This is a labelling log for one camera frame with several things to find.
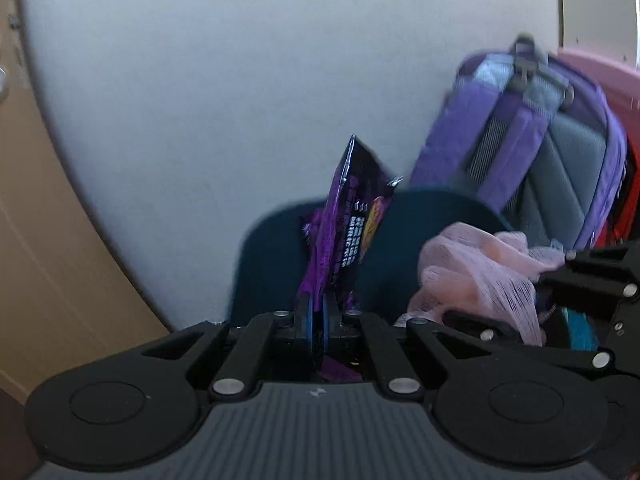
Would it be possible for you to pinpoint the pink mesh foam net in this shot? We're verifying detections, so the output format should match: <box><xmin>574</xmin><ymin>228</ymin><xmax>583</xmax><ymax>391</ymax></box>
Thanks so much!
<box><xmin>395</xmin><ymin>222</ymin><xmax>565</xmax><ymax>347</ymax></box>

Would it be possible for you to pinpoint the purple snack bag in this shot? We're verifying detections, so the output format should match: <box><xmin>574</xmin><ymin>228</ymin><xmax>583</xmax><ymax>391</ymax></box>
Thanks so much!
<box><xmin>297</xmin><ymin>136</ymin><xmax>402</xmax><ymax>382</ymax></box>

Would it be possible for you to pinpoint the teal plastic trash bin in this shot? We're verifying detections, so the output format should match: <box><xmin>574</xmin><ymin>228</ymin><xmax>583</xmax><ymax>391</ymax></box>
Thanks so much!
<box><xmin>226</xmin><ymin>185</ymin><xmax>522</xmax><ymax>331</ymax></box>

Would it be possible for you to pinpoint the red bag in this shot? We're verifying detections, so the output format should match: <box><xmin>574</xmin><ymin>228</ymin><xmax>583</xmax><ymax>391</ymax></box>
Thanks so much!
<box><xmin>596</xmin><ymin>104</ymin><xmax>640</xmax><ymax>247</ymax></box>

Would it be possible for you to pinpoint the teal white quilted blanket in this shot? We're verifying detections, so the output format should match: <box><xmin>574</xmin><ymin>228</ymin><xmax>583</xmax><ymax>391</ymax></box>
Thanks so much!
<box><xmin>561</xmin><ymin>308</ymin><xmax>600</xmax><ymax>351</ymax></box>

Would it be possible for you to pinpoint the purple grey backpack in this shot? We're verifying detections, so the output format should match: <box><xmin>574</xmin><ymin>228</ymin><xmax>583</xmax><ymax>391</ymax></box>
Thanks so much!
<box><xmin>410</xmin><ymin>35</ymin><xmax>627</xmax><ymax>250</ymax></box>

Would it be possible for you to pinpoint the beige wooden door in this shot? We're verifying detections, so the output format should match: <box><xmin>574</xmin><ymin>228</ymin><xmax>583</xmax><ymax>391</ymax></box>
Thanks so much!
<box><xmin>1</xmin><ymin>0</ymin><xmax>168</xmax><ymax>403</ymax></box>

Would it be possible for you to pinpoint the silver door handle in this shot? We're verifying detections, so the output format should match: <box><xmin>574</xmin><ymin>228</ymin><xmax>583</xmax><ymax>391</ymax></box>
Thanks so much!
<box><xmin>0</xmin><ymin>67</ymin><xmax>9</xmax><ymax>102</ymax></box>

